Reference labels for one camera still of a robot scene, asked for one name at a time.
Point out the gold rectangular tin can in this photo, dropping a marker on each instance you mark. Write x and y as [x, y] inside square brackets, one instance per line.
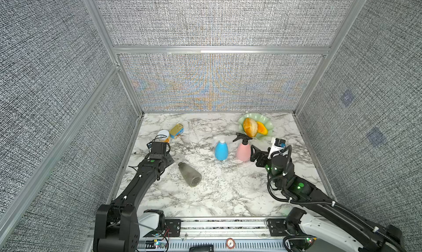
[177, 130]

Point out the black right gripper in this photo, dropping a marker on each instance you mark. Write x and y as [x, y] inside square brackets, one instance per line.
[264, 156]

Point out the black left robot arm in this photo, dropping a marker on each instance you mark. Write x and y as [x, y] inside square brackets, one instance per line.
[132, 196]

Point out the light green wavy plate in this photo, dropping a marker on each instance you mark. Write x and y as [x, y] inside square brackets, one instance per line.
[261, 118]

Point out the small orange fruit slice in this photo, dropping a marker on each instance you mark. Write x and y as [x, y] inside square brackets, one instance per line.
[261, 129]

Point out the blue plastic spray bottle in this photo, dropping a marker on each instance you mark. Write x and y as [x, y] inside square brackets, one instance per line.
[221, 151]

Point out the large orange bread roll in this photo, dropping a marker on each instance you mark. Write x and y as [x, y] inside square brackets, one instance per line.
[250, 127]

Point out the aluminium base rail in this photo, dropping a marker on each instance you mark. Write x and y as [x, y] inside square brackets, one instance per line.
[224, 235]

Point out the white translucent spray nozzle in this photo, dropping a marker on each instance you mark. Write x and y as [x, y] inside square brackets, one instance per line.
[219, 139]

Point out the pink plastic spray bottle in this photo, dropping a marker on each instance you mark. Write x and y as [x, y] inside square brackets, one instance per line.
[243, 152]

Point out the black spray nozzle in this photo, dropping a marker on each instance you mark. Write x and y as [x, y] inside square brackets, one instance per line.
[241, 136]

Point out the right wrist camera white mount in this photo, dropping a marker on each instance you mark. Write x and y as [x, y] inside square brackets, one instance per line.
[277, 145]

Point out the round white-lid can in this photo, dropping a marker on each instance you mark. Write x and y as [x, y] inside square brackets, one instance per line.
[163, 136]

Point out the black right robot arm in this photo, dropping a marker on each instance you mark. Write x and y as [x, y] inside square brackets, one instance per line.
[316, 215]

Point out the grey translucent bottle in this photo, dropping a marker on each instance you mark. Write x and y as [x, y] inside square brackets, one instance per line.
[190, 175]

